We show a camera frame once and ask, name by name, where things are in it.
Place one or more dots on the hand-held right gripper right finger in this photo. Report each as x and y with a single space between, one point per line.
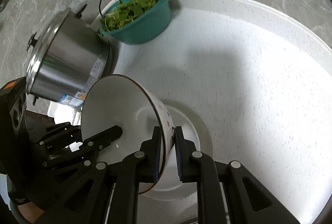
179 153

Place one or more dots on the teal plastic colander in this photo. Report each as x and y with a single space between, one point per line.
145 24

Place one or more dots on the white bowl with red flowers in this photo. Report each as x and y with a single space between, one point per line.
109 104

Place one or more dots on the plain white bowl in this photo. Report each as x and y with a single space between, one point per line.
193 122

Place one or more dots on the chopped green leafy vegetables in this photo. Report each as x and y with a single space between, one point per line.
129 9

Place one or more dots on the blue and white box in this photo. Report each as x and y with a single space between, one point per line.
71 100

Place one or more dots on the stainless steel cooking pot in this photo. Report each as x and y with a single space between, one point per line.
67 57

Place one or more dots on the person's left hand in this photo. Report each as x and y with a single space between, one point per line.
31 213

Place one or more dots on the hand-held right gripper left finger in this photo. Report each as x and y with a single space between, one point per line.
156 153

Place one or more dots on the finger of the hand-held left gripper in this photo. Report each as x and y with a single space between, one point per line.
62 133
103 138

